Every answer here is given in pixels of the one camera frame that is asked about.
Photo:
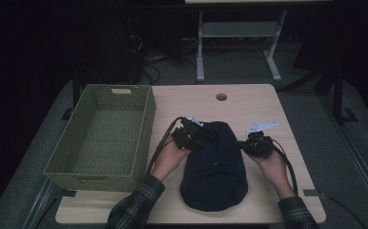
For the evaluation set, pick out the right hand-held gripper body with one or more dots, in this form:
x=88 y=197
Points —
x=260 y=146

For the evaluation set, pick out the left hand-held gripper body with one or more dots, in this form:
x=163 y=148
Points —
x=188 y=138

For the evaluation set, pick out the dark navy garment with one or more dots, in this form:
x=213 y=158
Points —
x=215 y=178

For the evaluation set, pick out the green woven basket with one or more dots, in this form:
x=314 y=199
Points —
x=109 y=140

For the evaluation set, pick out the person's right hand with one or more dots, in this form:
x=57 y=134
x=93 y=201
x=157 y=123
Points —
x=274 y=168

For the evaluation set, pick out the person's left hand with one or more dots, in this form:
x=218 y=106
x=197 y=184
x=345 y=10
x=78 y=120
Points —
x=167 y=159

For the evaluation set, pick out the grey tape strip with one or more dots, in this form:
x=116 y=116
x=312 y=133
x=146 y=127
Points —
x=310 y=192

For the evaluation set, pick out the black metal stand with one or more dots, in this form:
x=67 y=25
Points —
x=337 y=95

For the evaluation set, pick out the white metal stand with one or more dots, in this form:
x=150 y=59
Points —
x=239 y=29

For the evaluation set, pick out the metal floor rail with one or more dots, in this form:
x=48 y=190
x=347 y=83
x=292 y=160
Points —
x=360 y=162
x=40 y=203

